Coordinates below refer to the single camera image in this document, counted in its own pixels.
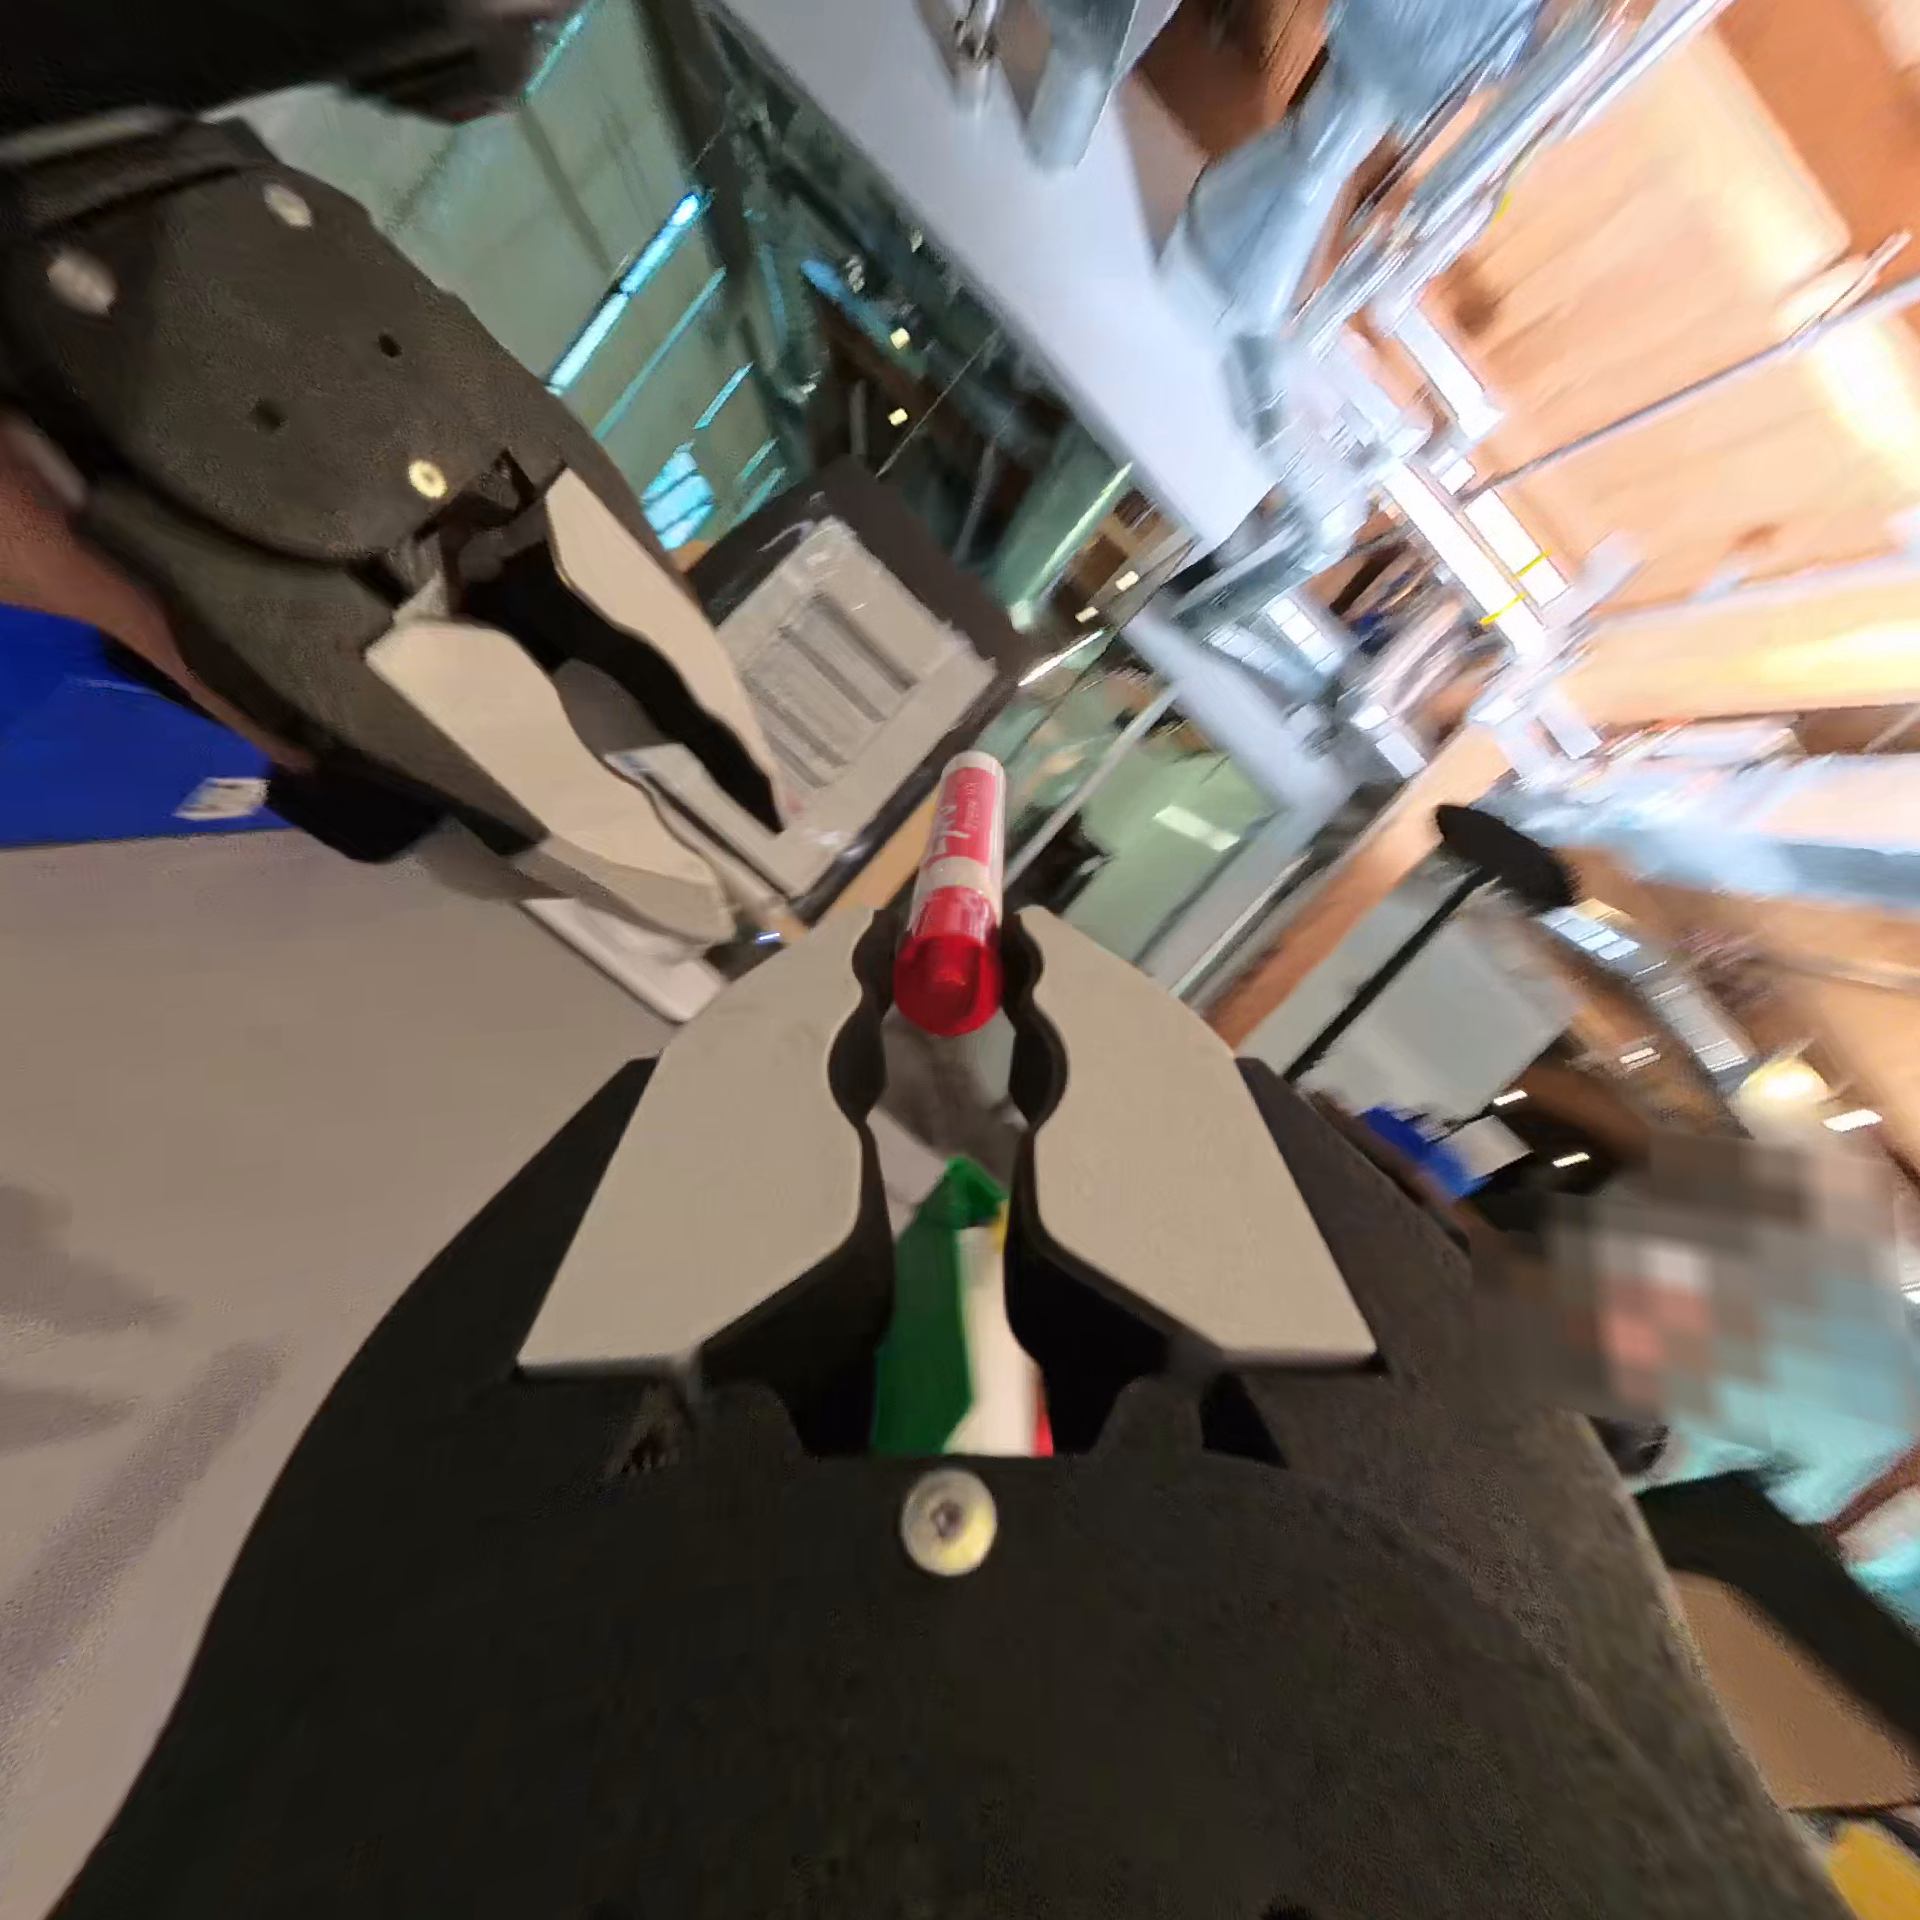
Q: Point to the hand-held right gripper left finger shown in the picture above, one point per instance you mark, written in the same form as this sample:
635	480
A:
720	1172

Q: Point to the cardboard box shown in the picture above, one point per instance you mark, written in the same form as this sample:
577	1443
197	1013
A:
1785	1695

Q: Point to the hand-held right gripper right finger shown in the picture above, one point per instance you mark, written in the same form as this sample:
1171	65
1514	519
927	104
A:
1185	1185

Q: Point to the red whiteboard marker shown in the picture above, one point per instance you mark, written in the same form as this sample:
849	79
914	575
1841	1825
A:
949	931

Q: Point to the person's left hand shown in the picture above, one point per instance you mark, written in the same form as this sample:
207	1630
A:
45	540

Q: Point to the blue plastic bin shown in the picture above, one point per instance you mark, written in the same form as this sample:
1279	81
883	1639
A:
89	735

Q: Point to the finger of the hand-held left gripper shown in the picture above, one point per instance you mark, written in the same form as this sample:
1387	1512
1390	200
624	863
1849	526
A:
630	587
511	735

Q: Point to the green plastic bin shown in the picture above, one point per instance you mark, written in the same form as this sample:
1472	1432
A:
917	1336

